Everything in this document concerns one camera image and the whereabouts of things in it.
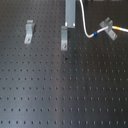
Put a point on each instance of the middle grey cable clip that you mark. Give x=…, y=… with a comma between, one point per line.
x=64, y=35

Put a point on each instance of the grey cable clip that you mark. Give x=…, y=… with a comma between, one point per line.
x=29, y=31
x=107, y=25
x=64, y=35

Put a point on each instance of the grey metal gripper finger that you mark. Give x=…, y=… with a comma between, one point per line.
x=70, y=13

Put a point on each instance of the right grey cable clip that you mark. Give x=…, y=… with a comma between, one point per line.
x=107, y=25

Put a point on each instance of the left grey cable clip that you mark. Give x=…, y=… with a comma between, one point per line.
x=29, y=31

